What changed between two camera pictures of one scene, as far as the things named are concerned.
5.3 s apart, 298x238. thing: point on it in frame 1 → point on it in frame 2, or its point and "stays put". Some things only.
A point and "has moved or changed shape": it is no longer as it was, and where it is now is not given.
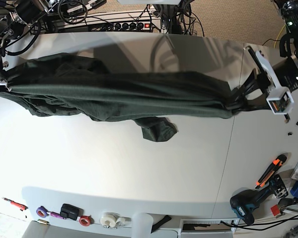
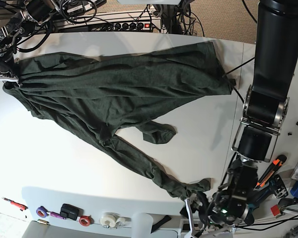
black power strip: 111,27 stays put
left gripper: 2,83 → 6,76
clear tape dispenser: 113,220 stays put
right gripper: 279,101 → 196,207
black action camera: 68,211 stays put
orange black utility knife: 277,162 stays put
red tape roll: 86,220 stays put
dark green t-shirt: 55,84 has moved or changed shape
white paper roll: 142,224 stays put
